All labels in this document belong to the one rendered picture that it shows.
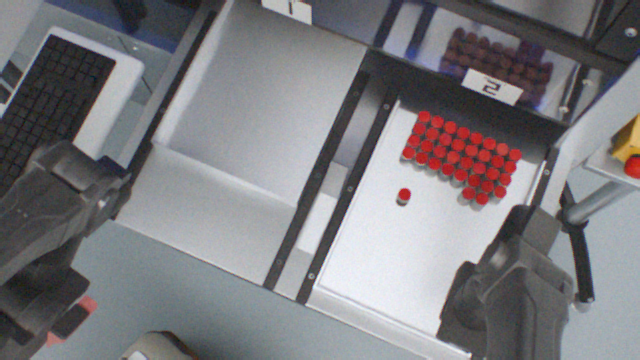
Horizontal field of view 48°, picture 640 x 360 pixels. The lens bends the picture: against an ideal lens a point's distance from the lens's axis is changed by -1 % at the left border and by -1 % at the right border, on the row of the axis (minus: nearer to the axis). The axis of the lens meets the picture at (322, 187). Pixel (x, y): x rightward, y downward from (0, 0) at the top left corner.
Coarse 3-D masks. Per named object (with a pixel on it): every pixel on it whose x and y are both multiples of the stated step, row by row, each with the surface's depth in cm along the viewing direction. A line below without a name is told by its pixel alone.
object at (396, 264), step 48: (384, 144) 122; (384, 192) 120; (432, 192) 120; (528, 192) 119; (336, 240) 114; (384, 240) 118; (432, 240) 118; (480, 240) 118; (336, 288) 116; (384, 288) 116; (432, 288) 116; (432, 336) 114
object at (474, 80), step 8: (472, 72) 108; (464, 80) 111; (472, 80) 110; (480, 80) 109; (496, 80) 107; (472, 88) 113; (480, 88) 111; (488, 88) 110; (504, 88) 108; (512, 88) 107; (496, 96) 112; (504, 96) 111; (512, 96) 109; (512, 104) 112
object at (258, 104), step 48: (240, 0) 129; (240, 48) 126; (288, 48) 126; (336, 48) 126; (192, 96) 124; (240, 96) 124; (288, 96) 124; (336, 96) 124; (192, 144) 122; (240, 144) 122; (288, 144) 122; (288, 192) 120
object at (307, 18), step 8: (264, 0) 114; (272, 0) 113; (280, 0) 112; (288, 0) 111; (296, 0) 110; (272, 8) 116; (280, 8) 115; (288, 8) 114; (296, 8) 112; (304, 8) 111; (296, 16) 115; (304, 16) 114
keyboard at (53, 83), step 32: (32, 64) 133; (64, 64) 132; (96, 64) 131; (32, 96) 130; (64, 96) 130; (96, 96) 131; (0, 128) 128; (32, 128) 128; (64, 128) 128; (0, 160) 127; (0, 192) 125
